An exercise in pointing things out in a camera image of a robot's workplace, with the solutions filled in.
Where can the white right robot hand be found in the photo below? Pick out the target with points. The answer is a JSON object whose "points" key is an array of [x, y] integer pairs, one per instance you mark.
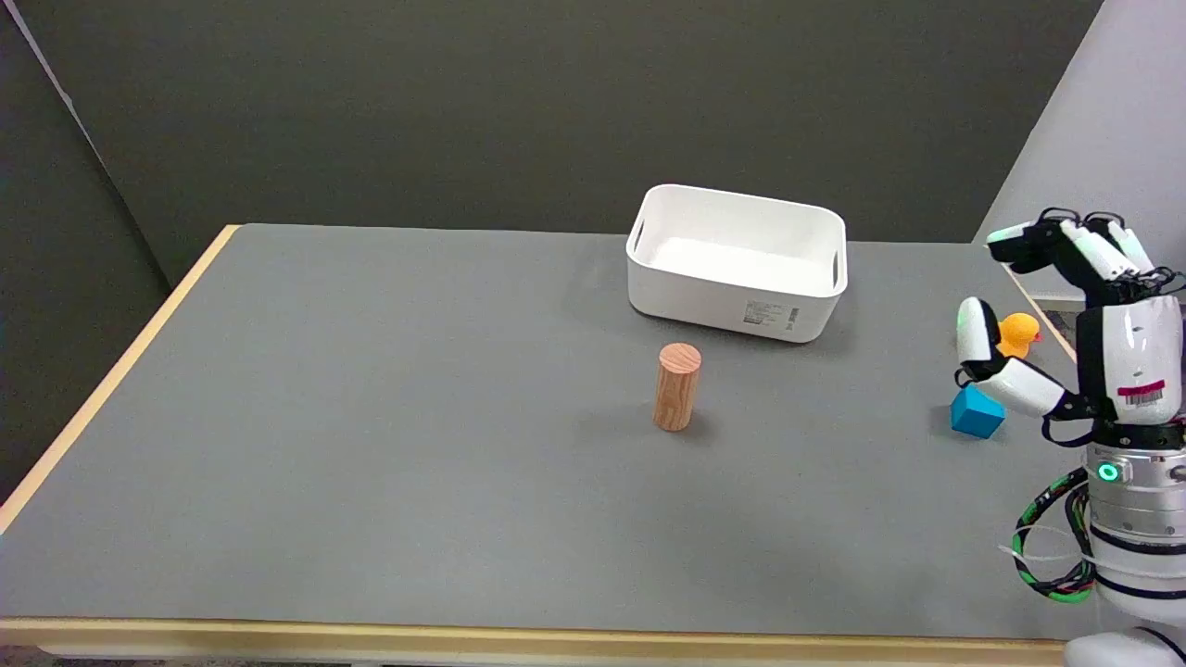
{"points": [[1135, 357]]}

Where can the blue cube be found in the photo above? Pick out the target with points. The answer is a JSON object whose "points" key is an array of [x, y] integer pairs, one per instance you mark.
{"points": [[977, 413]]}

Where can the orange rubber duck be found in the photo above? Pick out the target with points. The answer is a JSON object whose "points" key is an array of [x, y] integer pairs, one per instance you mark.
{"points": [[1018, 333]]}

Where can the white plastic storage bin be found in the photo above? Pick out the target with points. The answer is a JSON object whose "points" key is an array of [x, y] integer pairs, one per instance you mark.
{"points": [[737, 264]]}

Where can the wooden cylinder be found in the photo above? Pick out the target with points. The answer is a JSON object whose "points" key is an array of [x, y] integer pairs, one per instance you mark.
{"points": [[676, 387]]}

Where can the grey table mat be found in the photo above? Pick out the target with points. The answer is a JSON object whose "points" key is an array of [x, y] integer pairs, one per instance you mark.
{"points": [[537, 426]]}

